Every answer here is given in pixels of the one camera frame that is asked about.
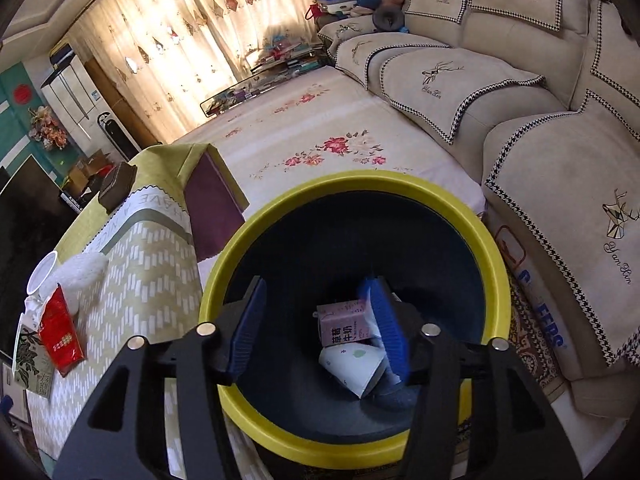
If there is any purple cloth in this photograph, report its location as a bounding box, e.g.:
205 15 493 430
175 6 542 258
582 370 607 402
187 152 246 262

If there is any yellow rimmed dark bin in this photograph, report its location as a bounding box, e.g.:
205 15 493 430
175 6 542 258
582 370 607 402
198 170 512 467

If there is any plain white cup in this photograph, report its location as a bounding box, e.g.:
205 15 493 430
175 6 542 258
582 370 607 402
26 252 61 297

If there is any white printed board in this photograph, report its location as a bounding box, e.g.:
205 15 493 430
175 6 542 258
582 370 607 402
492 224 571 361

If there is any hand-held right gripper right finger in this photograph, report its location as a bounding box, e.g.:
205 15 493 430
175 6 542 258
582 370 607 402
357 276 583 480

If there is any black television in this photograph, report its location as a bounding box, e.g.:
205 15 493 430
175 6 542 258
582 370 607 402
0 155 76 356

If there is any artificial flower bunch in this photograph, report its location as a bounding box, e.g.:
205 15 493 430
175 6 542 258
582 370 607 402
27 106 68 151

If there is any low glass rack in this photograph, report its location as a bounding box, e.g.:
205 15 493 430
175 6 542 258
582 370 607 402
199 72 281 118

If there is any tower fan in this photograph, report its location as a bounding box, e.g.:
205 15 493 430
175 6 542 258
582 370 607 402
96 111 142 161

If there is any green patterned tablecloth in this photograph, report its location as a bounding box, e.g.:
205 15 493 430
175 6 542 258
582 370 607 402
25 142 251 466

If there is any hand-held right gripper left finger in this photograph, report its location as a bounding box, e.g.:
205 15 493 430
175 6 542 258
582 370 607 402
52 276 268 480

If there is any pile of books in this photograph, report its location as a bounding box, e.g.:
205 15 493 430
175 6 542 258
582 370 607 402
247 35 328 78

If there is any white towel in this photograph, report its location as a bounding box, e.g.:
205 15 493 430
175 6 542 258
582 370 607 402
52 252 111 316

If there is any beige patterned curtain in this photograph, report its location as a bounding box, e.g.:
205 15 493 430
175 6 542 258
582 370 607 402
60 0 351 146

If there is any leaf print box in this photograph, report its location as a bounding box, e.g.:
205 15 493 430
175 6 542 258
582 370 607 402
12 305 55 400

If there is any red packet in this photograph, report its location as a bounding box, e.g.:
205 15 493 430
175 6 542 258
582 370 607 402
39 284 85 378

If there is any beige sofa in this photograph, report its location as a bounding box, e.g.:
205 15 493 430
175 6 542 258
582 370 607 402
316 0 640 418

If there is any dark neck pillow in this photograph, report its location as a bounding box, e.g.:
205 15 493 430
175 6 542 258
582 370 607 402
374 4 405 33

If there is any floral bed mat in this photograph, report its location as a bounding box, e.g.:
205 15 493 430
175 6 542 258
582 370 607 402
172 65 488 221

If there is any pile of cardboard boxes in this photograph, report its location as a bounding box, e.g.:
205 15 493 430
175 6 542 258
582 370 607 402
62 150 116 196

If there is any pink milk carton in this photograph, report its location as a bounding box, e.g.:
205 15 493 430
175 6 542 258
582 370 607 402
313 299 373 348

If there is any printed white paper cup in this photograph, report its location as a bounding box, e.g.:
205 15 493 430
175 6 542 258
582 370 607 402
319 342 388 401

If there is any dark brown case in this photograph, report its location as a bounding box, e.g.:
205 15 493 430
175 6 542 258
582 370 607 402
97 162 137 209

